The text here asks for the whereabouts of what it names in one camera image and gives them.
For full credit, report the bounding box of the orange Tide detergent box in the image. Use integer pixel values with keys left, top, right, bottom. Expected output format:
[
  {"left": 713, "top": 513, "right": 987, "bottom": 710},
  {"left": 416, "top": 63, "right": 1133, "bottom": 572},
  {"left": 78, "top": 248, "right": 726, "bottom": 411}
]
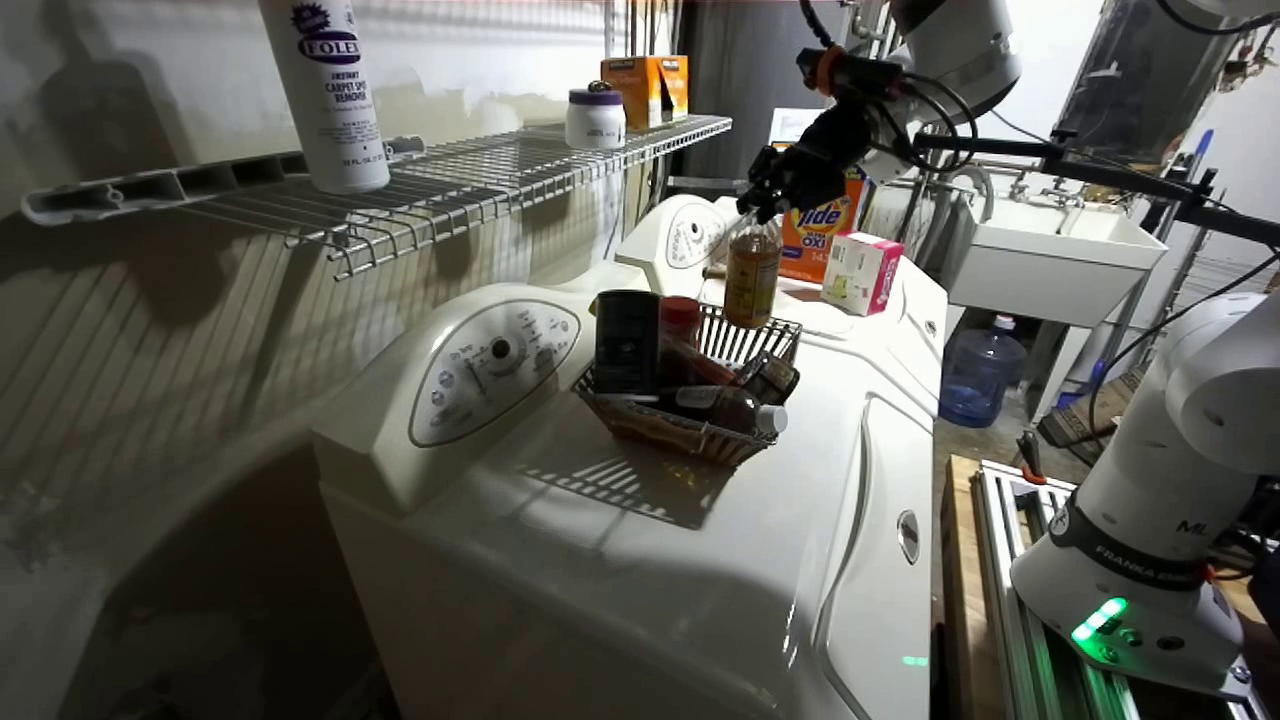
[{"left": 770, "top": 174, "right": 873, "bottom": 289}]

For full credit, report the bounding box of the orange and white carton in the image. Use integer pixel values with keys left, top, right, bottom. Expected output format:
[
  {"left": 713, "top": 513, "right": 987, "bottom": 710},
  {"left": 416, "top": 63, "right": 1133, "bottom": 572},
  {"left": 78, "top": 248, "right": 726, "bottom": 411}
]
[
  {"left": 656, "top": 54, "right": 697, "bottom": 125},
  {"left": 596, "top": 54, "right": 666, "bottom": 136}
]

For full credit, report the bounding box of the white utility sink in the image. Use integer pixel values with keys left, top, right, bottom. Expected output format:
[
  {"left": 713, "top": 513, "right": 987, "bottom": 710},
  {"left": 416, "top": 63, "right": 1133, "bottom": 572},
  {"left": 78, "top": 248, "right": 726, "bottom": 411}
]
[{"left": 944, "top": 196, "right": 1166, "bottom": 333}]

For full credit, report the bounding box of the tall white plastic bottle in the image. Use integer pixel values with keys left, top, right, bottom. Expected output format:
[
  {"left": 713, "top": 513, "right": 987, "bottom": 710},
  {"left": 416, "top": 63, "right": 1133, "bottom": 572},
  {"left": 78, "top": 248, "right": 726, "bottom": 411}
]
[{"left": 254, "top": 0, "right": 394, "bottom": 201}]

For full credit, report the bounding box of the aluminium frame rail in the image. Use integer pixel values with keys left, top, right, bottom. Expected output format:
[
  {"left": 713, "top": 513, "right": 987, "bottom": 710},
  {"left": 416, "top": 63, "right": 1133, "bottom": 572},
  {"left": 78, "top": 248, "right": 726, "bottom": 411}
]
[{"left": 966, "top": 455, "right": 1153, "bottom": 720}]

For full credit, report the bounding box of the white washing machine oval panel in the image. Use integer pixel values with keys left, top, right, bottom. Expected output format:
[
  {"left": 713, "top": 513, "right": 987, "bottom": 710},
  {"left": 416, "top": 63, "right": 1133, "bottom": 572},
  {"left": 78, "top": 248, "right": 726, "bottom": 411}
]
[{"left": 311, "top": 272, "right": 944, "bottom": 720}]

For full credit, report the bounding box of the dark brown packet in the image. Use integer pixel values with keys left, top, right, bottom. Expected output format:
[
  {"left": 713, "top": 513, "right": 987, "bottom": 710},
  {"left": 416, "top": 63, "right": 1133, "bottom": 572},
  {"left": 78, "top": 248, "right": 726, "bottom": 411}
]
[{"left": 656, "top": 341, "right": 803, "bottom": 434}]

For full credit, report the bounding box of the white jar purple lid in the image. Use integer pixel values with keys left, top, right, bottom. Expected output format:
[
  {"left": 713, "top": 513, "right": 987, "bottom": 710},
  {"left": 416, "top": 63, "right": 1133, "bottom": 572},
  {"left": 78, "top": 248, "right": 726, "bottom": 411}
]
[{"left": 564, "top": 81, "right": 630, "bottom": 151}]

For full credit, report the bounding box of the red plastic bottle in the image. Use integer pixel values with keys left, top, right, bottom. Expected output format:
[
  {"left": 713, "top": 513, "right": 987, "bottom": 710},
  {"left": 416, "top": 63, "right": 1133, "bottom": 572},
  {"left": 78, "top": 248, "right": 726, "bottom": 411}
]
[{"left": 656, "top": 292, "right": 706, "bottom": 349}]

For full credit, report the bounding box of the blue water jug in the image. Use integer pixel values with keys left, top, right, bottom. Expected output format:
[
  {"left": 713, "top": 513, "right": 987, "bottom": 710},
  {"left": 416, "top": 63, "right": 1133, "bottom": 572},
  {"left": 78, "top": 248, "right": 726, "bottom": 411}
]
[{"left": 935, "top": 313, "right": 1030, "bottom": 434}]

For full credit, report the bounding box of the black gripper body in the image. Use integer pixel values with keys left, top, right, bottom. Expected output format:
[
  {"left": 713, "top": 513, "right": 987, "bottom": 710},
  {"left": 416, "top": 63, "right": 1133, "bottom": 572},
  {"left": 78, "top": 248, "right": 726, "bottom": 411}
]
[{"left": 770, "top": 98, "right": 884, "bottom": 211}]

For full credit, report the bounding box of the wooden board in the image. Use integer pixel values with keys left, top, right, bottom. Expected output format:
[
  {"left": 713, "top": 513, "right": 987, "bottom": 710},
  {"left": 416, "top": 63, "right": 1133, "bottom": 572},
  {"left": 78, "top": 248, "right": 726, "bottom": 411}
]
[{"left": 935, "top": 452, "right": 1000, "bottom": 720}]

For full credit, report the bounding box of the navy can white lid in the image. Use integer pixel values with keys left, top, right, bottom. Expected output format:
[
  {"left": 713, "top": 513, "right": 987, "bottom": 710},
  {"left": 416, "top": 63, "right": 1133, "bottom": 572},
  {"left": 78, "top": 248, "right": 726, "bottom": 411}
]
[{"left": 586, "top": 284, "right": 665, "bottom": 395}]

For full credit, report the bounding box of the woven wicker basket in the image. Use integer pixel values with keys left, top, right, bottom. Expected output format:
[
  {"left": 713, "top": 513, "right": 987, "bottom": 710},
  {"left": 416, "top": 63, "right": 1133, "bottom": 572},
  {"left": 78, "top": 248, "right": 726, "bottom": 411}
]
[{"left": 571, "top": 302, "right": 809, "bottom": 474}]

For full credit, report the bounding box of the white wire shelf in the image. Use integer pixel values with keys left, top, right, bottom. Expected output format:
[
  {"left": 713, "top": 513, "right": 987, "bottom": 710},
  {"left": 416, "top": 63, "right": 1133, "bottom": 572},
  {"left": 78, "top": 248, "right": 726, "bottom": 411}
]
[{"left": 17, "top": 113, "right": 737, "bottom": 284}]

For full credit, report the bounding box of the amber vinegar bottle black cap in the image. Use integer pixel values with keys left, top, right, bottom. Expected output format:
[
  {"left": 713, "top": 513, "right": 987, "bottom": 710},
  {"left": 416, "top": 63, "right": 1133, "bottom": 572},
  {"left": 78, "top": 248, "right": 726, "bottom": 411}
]
[{"left": 718, "top": 218, "right": 783, "bottom": 338}]

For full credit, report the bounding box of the black camera stand boom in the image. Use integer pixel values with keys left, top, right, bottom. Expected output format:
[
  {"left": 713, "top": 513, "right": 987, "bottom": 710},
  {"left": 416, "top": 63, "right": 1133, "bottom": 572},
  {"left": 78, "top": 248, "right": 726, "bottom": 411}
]
[{"left": 908, "top": 128, "right": 1280, "bottom": 254}]

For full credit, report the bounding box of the pink and white box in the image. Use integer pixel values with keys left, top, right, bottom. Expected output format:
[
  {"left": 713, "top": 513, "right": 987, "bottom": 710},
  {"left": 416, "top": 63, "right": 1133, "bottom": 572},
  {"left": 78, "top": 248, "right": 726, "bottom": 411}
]
[{"left": 820, "top": 228, "right": 908, "bottom": 319}]

